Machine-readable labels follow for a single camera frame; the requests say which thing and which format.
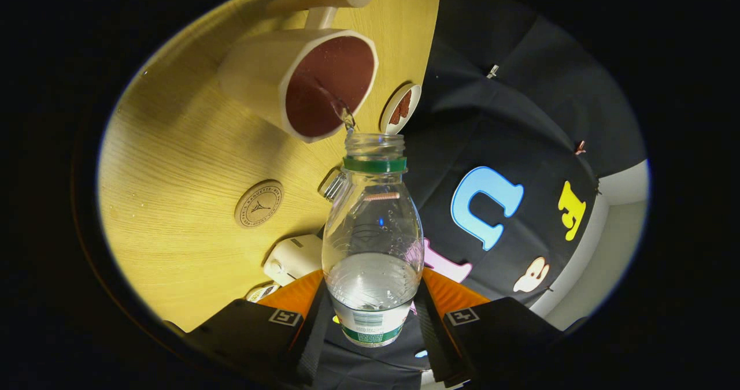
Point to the pink cloth clip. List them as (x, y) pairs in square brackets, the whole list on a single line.
[(580, 146)]

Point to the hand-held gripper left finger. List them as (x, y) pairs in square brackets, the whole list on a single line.
[(312, 344)]

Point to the wooden table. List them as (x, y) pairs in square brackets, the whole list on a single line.
[(173, 164)]

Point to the black backdrop cloth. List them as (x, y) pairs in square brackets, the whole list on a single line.
[(491, 118)]

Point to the white divided snack dish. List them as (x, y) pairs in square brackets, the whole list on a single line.
[(261, 293)]

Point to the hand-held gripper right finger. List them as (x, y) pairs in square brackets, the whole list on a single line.
[(436, 344)]

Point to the round wooden coaster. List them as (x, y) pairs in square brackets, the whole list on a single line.
[(259, 205)]

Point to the reddish brown meat piece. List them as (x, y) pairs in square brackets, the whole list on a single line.
[(397, 115), (406, 101)]

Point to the clear plastic juice bottle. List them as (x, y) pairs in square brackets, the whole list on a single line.
[(373, 222)]

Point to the small white plate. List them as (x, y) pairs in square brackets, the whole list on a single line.
[(414, 92)]

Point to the silver cloth clip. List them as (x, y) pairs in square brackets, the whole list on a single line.
[(492, 71)]

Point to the ribbed clear glass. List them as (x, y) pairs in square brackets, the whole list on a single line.
[(332, 185)]

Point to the white toaster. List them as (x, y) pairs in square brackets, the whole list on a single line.
[(295, 257)]

